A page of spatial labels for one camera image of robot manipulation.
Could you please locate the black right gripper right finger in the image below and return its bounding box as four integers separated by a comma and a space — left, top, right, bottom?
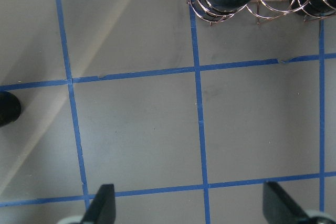
262, 182, 309, 224

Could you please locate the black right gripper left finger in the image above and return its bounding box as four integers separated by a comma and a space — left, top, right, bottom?
80, 184, 116, 224

